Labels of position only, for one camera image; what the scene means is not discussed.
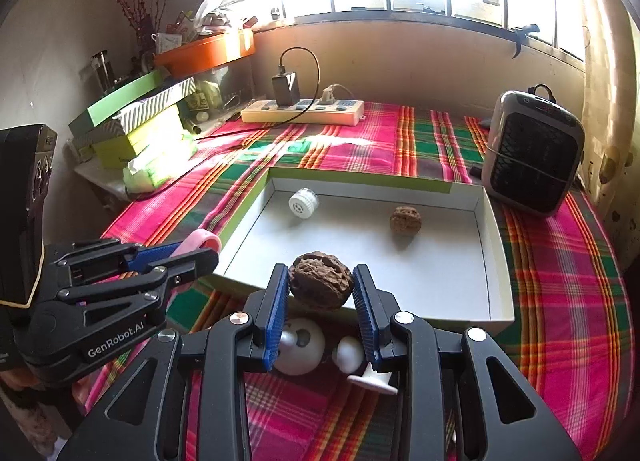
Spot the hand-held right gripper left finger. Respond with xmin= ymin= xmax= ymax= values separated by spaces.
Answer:
xmin=57 ymin=263 xmax=291 ymax=461

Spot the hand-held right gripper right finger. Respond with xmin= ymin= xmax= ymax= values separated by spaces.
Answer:
xmin=352 ymin=265 xmax=583 ymax=461

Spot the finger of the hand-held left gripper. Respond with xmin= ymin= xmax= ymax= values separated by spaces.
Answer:
xmin=44 ymin=248 xmax=221 ymax=323
xmin=45 ymin=237 xmax=185 ymax=288

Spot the pink plastic clip gadget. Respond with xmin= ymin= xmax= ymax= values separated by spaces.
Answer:
xmin=172 ymin=229 xmax=223 ymax=257

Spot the white mushroom-shaped gadget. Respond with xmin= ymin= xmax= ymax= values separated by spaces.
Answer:
xmin=333 ymin=335 xmax=364 ymax=372

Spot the white round panda gadget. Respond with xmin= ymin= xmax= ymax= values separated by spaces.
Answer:
xmin=273 ymin=318 xmax=326 ymax=376

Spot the large brown walnut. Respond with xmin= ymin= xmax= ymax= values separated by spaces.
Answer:
xmin=288 ymin=251 xmax=355 ymax=312

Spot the shallow white box green rim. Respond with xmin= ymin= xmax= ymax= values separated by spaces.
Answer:
xmin=206 ymin=166 xmax=516 ymax=338

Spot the green tissue pack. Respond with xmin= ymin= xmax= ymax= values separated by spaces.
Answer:
xmin=123 ymin=132 xmax=200 ymax=192

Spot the small brown walnut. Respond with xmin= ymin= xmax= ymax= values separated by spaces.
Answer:
xmin=389 ymin=205 xmax=423 ymax=238

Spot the yellow-green box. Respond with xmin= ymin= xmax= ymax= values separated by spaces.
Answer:
xmin=92 ymin=106 xmax=184 ymax=170

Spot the white round ribbed cap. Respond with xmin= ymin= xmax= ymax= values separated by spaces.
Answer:
xmin=288 ymin=186 xmax=318 ymax=219

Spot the flat green box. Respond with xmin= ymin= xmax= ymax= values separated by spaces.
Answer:
xmin=68 ymin=68 xmax=171 ymax=135

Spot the striped white green box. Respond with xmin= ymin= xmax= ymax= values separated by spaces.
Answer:
xmin=112 ymin=76 xmax=197 ymax=135

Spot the cream power strip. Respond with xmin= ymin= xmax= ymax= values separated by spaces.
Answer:
xmin=240 ymin=98 xmax=365 ymax=126

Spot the plaid pink green tablecloth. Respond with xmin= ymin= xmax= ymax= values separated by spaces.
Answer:
xmin=72 ymin=101 xmax=636 ymax=461

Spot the black charger block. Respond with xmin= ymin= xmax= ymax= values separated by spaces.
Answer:
xmin=271 ymin=72 xmax=300 ymax=107

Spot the orange tray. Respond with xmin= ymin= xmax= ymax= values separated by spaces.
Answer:
xmin=153 ymin=30 xmax=256 ymax=77

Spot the grey portable heater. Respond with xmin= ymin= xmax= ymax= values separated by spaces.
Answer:
xmin=480 ymin=84 xmax=586 ymax=218

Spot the white plastic bag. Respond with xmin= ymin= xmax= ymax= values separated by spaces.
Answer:
xmin=192 ymin=0 xmax=247 ymax=28

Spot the cream patterned curtain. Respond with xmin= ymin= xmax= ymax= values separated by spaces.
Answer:
xmin=577 ymin=0 xmax=640 ymax=247

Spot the glass jar with dark frame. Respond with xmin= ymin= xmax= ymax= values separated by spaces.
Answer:
xmin=89 ymin=50 xmax=119 ymax=95

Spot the white plug with cord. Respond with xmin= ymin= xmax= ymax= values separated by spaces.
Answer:
xmin=319 ymin=84 xmax=352 ymax=105

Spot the black charger cable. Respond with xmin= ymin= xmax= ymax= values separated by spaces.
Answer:
xmin=277 ymin=46 xmax=321 ymax=116

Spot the dark window handle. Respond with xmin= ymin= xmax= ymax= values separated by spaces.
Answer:
xmin=512 ymin=23 xmax=542 ymax=60

